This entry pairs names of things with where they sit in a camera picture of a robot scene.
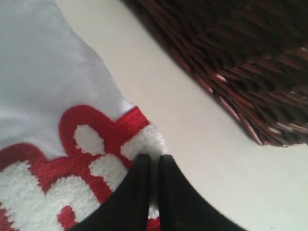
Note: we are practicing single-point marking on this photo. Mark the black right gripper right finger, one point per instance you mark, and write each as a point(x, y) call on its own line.
point(181, 207)

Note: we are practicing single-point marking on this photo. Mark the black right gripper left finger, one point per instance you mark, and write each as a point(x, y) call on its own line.
point(128, 207)

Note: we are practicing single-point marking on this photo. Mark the white t-shirt red lettering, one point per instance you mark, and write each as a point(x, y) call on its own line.
point(68, 137)

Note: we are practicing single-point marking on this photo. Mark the dark brown wicker basket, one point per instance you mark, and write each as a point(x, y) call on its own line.
point(251, 56)

